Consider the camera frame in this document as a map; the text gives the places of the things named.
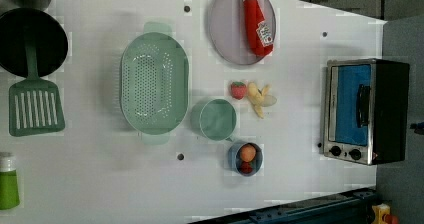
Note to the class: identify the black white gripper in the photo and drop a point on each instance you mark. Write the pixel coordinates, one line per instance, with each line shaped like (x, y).
(418, 128)

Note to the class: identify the peeled yellow toy banana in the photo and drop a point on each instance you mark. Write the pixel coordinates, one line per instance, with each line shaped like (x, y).
(260, 98)

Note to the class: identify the silver black toaster oven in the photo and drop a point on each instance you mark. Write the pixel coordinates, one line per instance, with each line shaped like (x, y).
(365, 111)

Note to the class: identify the yellow red button box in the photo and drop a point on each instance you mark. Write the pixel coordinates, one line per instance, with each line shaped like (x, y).
(383, 215)

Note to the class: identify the orange toy egg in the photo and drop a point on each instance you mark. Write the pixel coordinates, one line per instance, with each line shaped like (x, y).
(247, 153)

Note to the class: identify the small red toy fruit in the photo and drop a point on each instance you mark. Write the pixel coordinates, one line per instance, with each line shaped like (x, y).
(246, 168)

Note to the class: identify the red ketchup bottle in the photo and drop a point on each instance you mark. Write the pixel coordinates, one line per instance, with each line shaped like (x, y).
(259, 35)

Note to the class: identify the red toy strawberry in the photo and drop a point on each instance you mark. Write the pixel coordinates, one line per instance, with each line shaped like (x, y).
(238, 90)

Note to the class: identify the small blue bowl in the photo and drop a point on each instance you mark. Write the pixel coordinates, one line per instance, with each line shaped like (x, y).
(235, 161)

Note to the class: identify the green measuring cup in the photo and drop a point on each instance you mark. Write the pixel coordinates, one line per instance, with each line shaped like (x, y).
(214, 119)

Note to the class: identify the green plastic colander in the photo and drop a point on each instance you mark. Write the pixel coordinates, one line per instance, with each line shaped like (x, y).
(154, 83)

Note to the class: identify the green slotted spatula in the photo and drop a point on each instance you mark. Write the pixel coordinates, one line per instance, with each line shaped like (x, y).
(34, 103)

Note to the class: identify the green white bottle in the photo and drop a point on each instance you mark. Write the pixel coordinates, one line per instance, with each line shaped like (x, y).
(9, 193)

